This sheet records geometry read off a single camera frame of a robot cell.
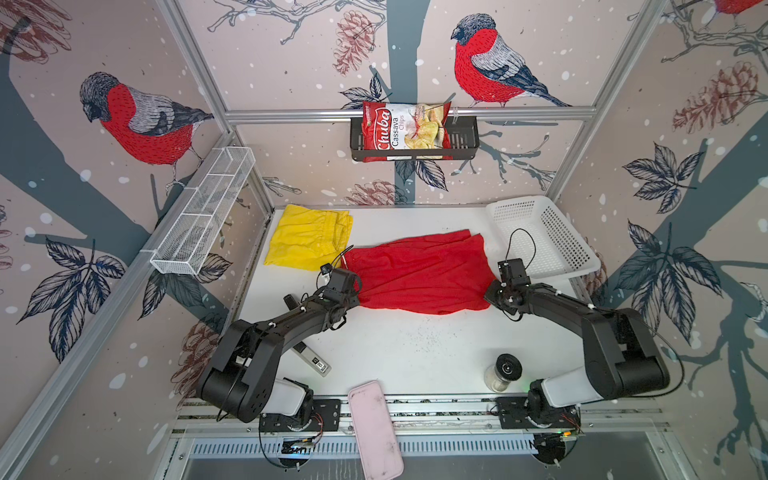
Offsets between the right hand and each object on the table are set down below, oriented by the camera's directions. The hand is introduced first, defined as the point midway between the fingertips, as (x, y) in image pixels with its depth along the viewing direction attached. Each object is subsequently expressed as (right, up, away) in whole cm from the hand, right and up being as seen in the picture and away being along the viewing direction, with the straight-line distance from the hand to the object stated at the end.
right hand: (488, 297), depth 94 cm
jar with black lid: (-3, -12, -23) cm, 26 cm away
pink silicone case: (-35, -27, -24) cm, 50 cm away
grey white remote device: (-53, -13, -14) cm, 56 cm away
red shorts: (-20, +7, +6) cm, 22 cm away
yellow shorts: (-61, +18, +13) cm, 66 cm away
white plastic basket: (+24, +22, +20) cm, 38 cm away
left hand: (-45, +2, -2) cm, 45 cm away
